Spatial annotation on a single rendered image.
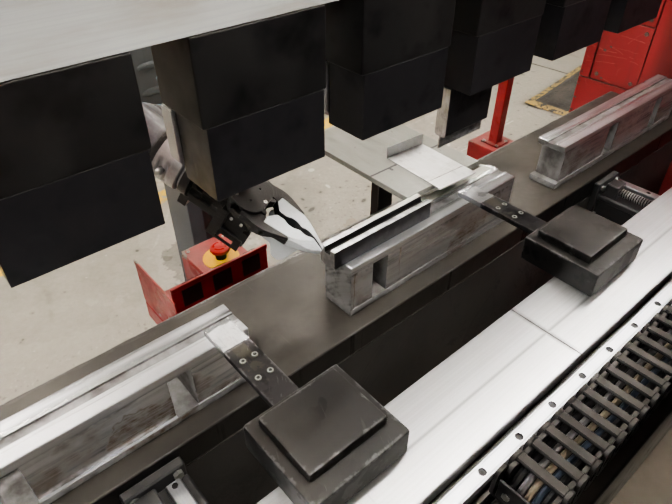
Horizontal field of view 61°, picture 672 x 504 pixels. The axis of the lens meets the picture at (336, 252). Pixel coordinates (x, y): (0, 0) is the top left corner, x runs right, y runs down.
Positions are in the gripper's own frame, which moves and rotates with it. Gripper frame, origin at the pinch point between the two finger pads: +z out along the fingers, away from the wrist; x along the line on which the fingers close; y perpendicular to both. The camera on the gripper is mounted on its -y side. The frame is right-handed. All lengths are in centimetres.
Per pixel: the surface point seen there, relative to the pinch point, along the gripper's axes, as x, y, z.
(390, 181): -20.3, -2.0, 4.9
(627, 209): -52, -9, 50
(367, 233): -5.4, -2.3, 5.4
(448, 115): -18.8, -17.9, 5.2
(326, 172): -177, 119, -5
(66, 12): 25.3, -27.8, -25.9
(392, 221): -9.4, -3.6, 7.7
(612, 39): -106, -20, 36
